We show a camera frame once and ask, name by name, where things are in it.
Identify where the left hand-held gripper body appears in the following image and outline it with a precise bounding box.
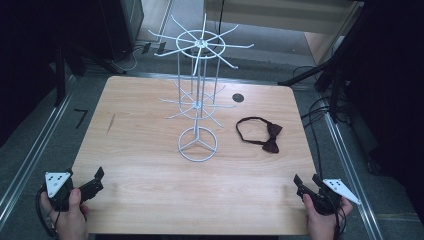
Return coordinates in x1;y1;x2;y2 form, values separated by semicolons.
44;169;84;213

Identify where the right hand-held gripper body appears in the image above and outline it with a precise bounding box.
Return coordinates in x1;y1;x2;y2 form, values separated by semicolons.
308;178;362;216

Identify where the dark maroon bow tie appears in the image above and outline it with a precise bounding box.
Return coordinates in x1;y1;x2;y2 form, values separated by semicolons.
235;116;284;155

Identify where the white wire display rack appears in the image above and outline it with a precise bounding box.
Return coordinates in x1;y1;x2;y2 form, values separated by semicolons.
147;13;255;164

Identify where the person's right hand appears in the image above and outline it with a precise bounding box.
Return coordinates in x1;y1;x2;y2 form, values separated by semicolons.
302;193;354;240

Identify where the person's left hand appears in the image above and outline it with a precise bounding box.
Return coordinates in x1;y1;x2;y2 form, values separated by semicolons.
39;187;91;240

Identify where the black tape mark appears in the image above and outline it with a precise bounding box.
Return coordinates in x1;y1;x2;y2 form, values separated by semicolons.
73;107;90;130

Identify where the black metal stand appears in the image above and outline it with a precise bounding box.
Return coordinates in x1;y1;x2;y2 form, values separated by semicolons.
277;49;354;125
53;41;128;108

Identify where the dark cabinet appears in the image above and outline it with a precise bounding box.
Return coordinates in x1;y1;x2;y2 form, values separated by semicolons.
98;0;145;62

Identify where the beige panel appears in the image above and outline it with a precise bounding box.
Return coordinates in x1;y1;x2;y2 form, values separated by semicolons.
203;0;365;35

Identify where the metal floor rail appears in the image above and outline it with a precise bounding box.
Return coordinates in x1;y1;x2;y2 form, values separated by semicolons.
323;111;385;240
0;73;78;232

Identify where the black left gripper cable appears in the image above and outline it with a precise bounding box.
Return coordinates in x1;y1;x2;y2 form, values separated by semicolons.
34;185;62;239

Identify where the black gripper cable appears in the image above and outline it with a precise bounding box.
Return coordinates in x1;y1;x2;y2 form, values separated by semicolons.
34;185;62;239
328;194;348;240

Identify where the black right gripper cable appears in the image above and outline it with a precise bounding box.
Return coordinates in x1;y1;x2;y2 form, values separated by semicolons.
328;194;348;240

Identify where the black floor cable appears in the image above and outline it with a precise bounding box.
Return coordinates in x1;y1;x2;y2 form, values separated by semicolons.
299;96;338;179

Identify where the white floor cable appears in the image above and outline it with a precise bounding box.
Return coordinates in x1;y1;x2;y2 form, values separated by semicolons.
110;45;144;73

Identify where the black hanging cable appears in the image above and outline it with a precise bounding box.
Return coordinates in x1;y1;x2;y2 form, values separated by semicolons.
217;0;227;38

